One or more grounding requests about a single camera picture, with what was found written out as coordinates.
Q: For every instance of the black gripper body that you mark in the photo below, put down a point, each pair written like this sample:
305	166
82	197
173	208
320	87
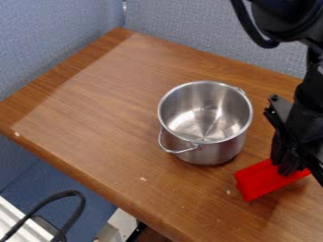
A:
301	128

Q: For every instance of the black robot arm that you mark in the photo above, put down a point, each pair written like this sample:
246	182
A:
294	22

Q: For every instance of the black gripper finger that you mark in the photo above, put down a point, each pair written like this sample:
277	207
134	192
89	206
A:
280	151
292	161

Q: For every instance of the metal pot with handle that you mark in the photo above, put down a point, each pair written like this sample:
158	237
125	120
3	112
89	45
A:
205	116

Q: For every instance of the red block object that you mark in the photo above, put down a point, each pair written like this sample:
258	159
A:
261	179

